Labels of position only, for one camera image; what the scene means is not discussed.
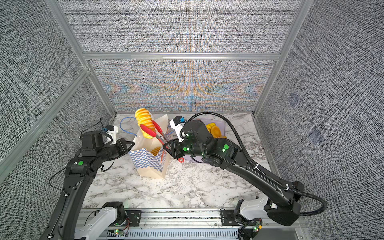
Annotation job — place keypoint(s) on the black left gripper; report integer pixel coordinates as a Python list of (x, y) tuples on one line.
[(121, 143)]

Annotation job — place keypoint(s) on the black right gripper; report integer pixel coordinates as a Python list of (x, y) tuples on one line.
[(179, 147)]

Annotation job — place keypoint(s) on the checkered paper bag blue handles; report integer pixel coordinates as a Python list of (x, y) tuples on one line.
[(148, 155)]

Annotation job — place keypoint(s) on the red metal tongs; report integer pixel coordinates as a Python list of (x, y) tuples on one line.
[(157, 133)]

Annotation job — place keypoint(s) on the small ridged yellow bread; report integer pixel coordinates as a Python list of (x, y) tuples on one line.
[(209, 126)]

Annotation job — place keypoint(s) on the round orange bun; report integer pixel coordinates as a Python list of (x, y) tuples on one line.
[(216, 132)]

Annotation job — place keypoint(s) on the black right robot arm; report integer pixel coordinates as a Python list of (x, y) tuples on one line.
[(282, 205)]

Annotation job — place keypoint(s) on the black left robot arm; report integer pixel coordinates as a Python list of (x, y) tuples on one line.
[(79, 175)]

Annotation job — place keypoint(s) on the lavender plastic tray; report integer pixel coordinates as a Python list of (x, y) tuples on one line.
[(214, 148)]

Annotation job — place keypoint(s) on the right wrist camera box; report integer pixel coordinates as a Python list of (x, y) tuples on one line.
[(177, 123)]

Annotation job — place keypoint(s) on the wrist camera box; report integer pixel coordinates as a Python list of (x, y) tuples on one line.
[(177, 123), (100, 138)]

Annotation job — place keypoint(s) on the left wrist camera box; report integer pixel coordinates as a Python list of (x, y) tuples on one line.
[(100, 138)]

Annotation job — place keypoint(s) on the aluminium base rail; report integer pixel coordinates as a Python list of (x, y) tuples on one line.
[(183, 224)]

